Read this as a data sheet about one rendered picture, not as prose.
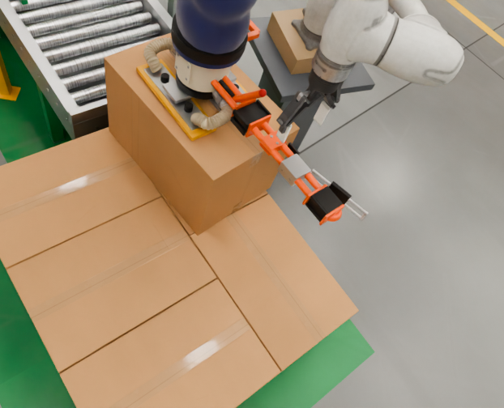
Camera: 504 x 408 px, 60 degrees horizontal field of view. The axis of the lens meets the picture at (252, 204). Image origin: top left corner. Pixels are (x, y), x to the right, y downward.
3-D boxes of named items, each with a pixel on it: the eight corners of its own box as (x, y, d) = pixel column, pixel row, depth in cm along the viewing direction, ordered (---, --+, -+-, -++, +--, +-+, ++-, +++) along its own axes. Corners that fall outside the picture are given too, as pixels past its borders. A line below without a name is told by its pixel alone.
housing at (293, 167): (275, 170, 129) (280, 161, 126) (292, 161, 133) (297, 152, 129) (290, 187, 127) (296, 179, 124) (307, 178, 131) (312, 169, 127)
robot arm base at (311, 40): (319, 10, 206) (323, 0, 201) (342, 44, 198) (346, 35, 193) (286, 15, 200) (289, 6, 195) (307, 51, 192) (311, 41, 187)
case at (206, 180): (108, 130, 183) (103, 57, 150) (185, 95, 203) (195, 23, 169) (197, 236, 169) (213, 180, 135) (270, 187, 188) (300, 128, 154)
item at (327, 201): (301, 203, 125) (307, 194, 121) (319, 192, 129) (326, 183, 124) (320, 226, 123) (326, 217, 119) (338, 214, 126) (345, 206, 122)
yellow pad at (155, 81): (135, 70, 149) (135, 59, 145) (160, 62, 154) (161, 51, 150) (191, 142, 140) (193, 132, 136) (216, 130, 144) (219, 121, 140)
